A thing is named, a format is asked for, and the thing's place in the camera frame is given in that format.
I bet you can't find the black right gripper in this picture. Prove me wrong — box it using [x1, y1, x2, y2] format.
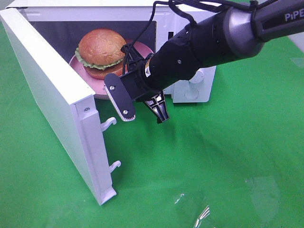
[104, 44, 169, 124]

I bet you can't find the burger with lettuce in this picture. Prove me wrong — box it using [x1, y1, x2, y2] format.
[75, 28, 126, 80]

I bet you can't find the white microwave door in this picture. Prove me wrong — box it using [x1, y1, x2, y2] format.
[0, 8, 121, 204]

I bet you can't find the round white door release button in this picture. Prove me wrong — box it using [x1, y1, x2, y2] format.
[184, 88, 199, 100]

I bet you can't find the white microwave knob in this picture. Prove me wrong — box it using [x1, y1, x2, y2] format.
[189, 69, 205, 84]

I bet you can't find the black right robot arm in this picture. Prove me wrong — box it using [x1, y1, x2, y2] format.
[104, 0, 304, 123]

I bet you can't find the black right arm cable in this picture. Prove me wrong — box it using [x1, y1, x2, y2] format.
[122, 0, 278, 74]

